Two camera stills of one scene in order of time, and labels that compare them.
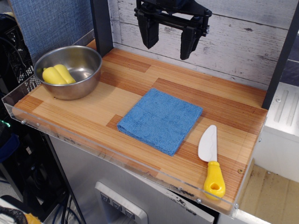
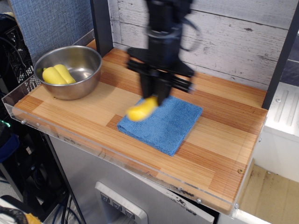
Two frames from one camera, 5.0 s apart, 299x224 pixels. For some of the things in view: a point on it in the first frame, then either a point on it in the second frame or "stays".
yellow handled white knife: [214, 187] to [139, 111]
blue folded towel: [160, 121] stays
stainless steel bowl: [69, 72] stays
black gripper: [183, 14] to [162, 58]
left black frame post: [102, 25] stays
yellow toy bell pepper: [57, 74] stays
